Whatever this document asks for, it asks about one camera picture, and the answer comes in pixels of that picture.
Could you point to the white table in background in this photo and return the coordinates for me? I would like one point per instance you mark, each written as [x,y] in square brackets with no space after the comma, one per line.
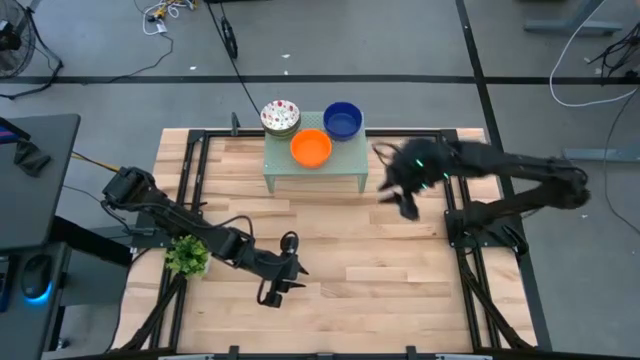
[345,160]

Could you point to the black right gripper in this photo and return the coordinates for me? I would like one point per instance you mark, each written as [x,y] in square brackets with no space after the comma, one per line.
[417,165]

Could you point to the black floor fan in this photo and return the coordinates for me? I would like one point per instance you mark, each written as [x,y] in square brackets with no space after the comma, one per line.
[12,40]

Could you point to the white floral patterned bowl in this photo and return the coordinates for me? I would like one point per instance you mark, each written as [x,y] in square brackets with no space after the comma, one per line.
[280,115]

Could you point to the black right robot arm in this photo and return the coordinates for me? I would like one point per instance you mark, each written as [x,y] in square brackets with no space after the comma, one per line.
[525,165]

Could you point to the grey table foot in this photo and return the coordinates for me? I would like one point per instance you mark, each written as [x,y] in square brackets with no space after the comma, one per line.
[600,154]
[570,27]

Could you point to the blue plastic mini bowl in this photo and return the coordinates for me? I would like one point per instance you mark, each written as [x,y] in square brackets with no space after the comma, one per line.
[342,122]

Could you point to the green mini bowl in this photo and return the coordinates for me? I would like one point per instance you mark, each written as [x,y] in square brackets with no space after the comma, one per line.
[298,126]
[282,137]

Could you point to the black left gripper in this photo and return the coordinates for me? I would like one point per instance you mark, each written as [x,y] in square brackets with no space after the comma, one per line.
[275,270]

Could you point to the black folded pouch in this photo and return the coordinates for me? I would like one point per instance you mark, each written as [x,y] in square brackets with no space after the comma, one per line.
[31,157]

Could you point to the black desk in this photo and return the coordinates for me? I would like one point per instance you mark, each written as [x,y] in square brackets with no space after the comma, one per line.
[35,210]

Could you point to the black computer mouse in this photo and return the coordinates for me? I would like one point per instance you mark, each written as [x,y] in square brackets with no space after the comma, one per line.
[36,277]

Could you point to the black aluminium table frame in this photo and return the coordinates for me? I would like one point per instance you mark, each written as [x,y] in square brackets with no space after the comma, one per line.
[196,165]

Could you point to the orange plastic mini bowl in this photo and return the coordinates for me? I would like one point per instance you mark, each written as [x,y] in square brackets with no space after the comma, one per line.
[311,148]

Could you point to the small green potted plant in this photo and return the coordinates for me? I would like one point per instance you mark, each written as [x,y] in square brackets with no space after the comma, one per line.
[187,256]

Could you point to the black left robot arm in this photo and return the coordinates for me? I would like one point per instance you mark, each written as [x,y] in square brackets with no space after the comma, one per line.
[175,215]

